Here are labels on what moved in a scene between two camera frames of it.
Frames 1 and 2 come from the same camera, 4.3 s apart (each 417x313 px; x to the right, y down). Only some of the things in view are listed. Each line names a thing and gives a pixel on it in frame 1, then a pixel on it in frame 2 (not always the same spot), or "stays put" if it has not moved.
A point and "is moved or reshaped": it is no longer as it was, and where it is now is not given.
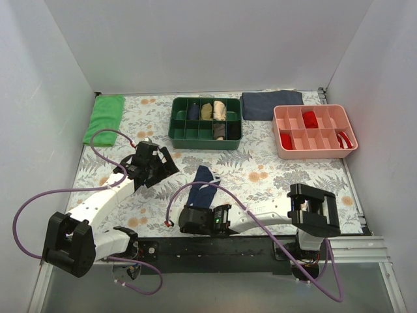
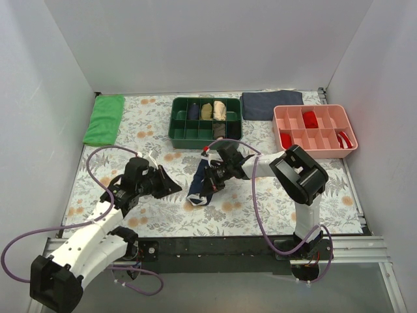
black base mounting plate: (254, 255) stays put
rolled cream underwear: (219, 111) stays put
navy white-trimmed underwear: (202, 195) is moved or reshaped
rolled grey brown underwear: (219, 130) stays put
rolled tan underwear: (206, 112) stays put
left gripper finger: (168, 167) → (168, 182)
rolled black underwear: (234, 130) stays put
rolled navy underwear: (193, 112) stays put
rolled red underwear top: (309, 120) stays put
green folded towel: (106, 114) stays put
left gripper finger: (141, 178) → (160, 193)
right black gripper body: (190, 210) → (213, 177)
